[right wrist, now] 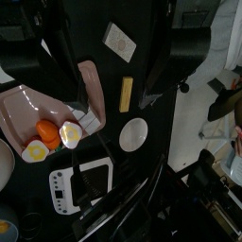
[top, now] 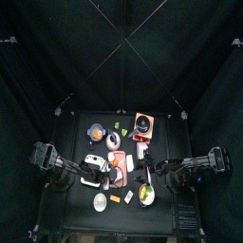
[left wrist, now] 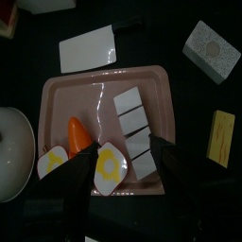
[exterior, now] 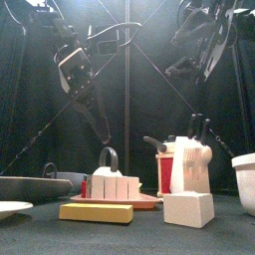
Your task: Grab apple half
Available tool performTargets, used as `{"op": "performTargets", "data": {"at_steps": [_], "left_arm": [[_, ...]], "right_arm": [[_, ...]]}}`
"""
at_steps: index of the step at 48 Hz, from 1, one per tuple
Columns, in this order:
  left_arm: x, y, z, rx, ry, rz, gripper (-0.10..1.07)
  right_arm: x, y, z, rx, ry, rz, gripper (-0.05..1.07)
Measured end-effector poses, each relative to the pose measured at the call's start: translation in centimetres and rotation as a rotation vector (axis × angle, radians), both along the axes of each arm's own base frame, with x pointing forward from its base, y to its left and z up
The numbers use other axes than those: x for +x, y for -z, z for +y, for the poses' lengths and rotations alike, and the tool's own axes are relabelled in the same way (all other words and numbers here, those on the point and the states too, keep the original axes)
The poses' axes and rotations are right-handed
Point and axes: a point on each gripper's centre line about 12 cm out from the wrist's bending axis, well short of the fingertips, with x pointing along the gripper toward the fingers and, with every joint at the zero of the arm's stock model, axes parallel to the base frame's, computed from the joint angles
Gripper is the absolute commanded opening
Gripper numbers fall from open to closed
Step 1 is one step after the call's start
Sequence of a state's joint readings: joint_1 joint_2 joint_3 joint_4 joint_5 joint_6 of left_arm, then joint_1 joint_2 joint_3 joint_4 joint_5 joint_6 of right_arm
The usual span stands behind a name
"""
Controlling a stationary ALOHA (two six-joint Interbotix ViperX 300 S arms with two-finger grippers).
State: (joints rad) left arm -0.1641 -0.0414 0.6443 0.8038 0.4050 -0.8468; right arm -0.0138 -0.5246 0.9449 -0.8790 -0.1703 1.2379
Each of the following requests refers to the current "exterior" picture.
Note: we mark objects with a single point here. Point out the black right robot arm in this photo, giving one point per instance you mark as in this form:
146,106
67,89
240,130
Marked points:
245,23

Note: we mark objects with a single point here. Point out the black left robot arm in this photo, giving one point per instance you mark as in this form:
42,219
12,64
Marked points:
63,29

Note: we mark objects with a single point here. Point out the black toy frying pan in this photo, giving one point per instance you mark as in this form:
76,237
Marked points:
156,143

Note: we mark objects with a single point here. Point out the black bowl with orange food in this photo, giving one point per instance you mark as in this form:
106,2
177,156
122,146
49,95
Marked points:
74,181

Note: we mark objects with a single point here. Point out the white toy bread slice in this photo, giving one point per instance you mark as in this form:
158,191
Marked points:
133,188
122,188
110,188
97,187

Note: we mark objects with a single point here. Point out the red wooden toy stove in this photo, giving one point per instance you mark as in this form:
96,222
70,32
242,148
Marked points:
166,174

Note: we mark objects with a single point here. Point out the black tray with white rim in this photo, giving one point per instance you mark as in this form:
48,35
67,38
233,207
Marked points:
30,188

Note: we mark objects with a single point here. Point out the tall white box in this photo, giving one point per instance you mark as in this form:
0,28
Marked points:
179,166

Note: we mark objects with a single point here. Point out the yellow wooden block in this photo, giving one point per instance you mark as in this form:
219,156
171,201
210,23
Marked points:
96,213

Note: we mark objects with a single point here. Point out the pink serving tray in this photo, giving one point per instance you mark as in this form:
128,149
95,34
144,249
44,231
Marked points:
146,201

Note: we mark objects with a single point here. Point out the white toy knife block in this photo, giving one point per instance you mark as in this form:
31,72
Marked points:
199,169

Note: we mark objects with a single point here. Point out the round white plate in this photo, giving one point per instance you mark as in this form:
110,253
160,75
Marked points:
11,207

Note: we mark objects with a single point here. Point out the white wooden block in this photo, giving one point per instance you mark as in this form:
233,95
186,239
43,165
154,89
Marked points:
187,209

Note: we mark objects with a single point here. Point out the vertical metal frame pole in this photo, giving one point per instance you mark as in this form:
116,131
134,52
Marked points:
127,99

